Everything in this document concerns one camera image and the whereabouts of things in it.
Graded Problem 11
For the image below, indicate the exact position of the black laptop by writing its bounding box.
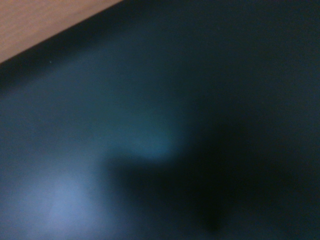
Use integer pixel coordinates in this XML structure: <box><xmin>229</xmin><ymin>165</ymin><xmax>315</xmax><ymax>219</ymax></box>
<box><xmin>0</xmin><ymin>0</ymin><xmax>320</xmax><ymax>240</ymax></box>

